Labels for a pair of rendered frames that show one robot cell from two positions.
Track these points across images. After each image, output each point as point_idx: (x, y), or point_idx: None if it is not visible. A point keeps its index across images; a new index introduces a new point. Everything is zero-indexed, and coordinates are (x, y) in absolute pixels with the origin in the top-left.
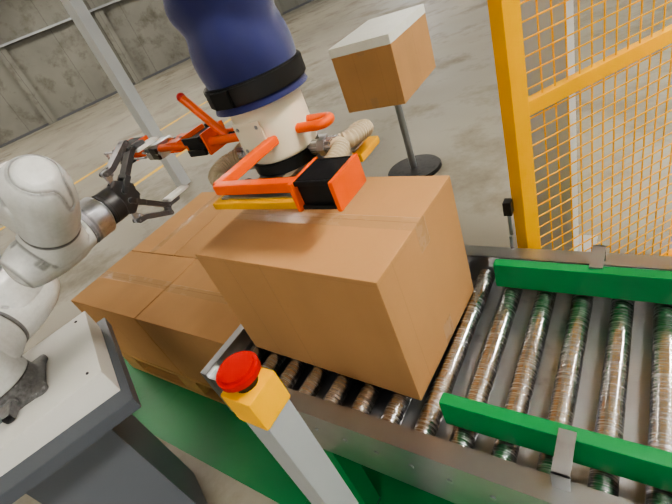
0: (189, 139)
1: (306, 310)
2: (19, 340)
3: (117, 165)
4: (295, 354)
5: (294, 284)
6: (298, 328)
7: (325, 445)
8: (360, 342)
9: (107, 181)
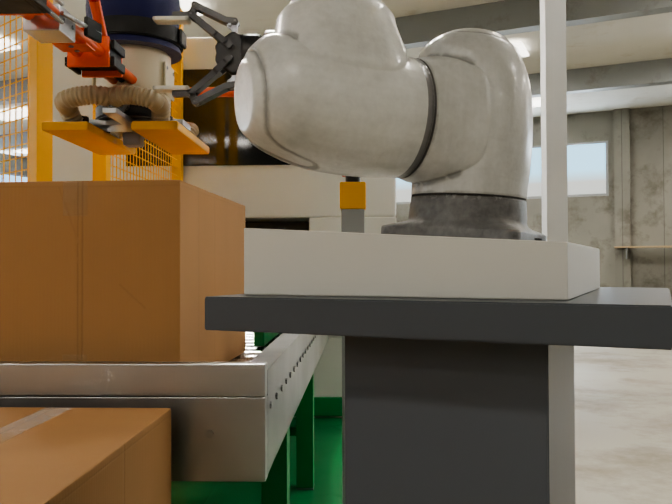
0: (120, 45)
1: (224, 255)
2: None
3: (220, 23)
4: (207, 359)
5: (224, 217)
6: (216, 293)
7: (289, 412)
8: (236, 285)
9: (237, 30)
